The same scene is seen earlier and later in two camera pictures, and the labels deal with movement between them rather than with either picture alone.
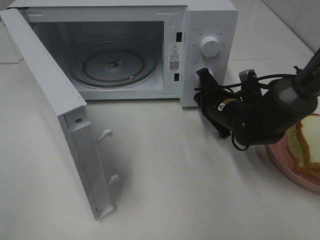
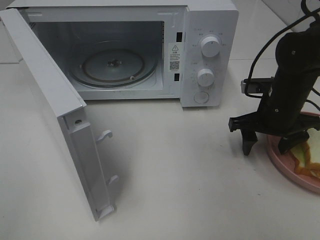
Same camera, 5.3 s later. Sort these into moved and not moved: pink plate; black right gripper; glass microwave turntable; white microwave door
Moved: black right gripper
Not moved: glass microwave turntable; pink plate; white microwave door
